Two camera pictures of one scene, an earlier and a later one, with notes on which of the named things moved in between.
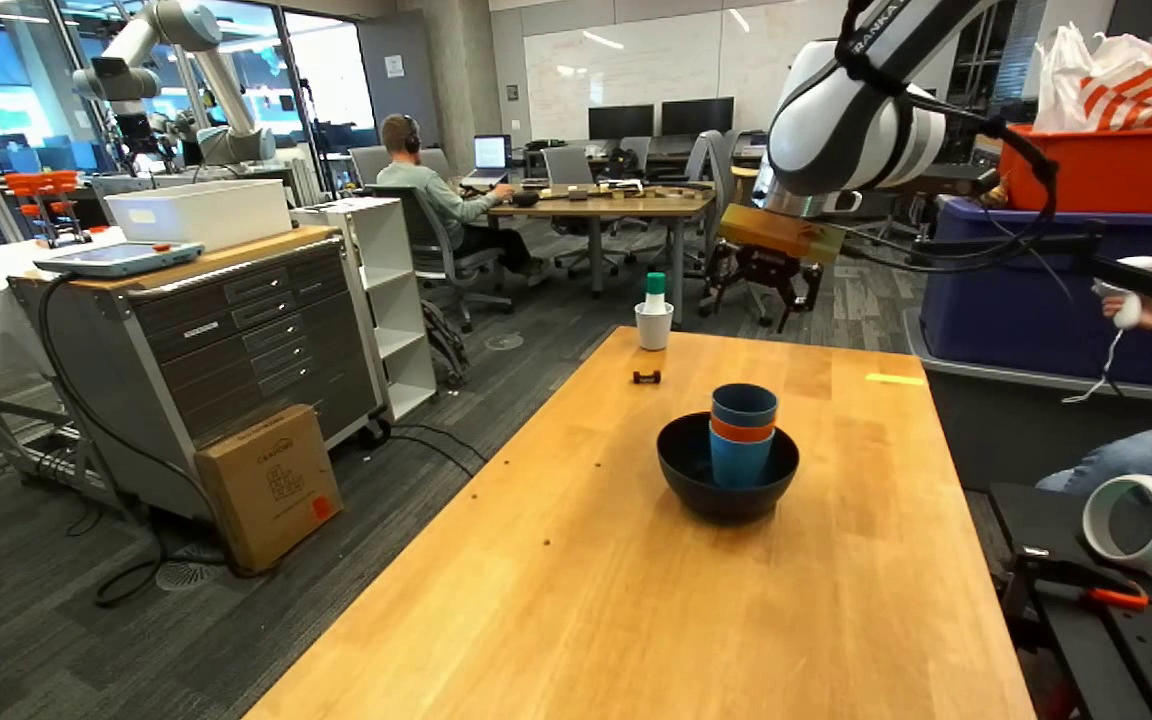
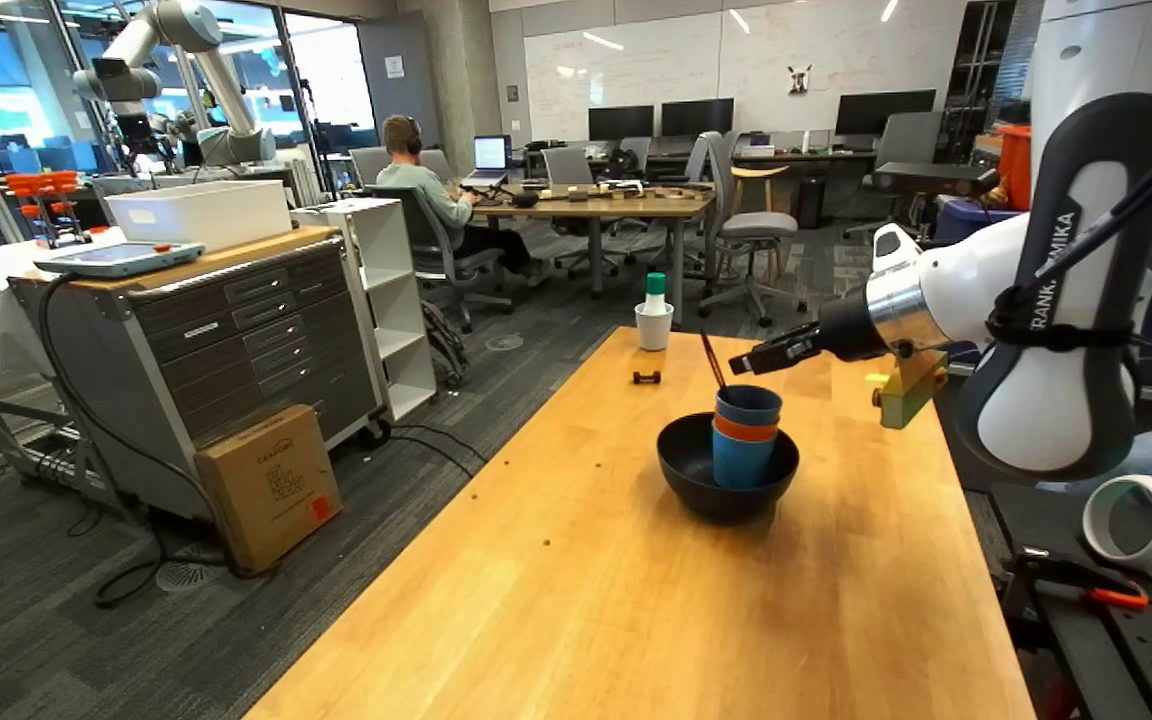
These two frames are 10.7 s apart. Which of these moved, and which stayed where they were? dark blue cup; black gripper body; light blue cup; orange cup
Moved: black gripper body
Stayed: orange cup; light blue cup; dark blue cup
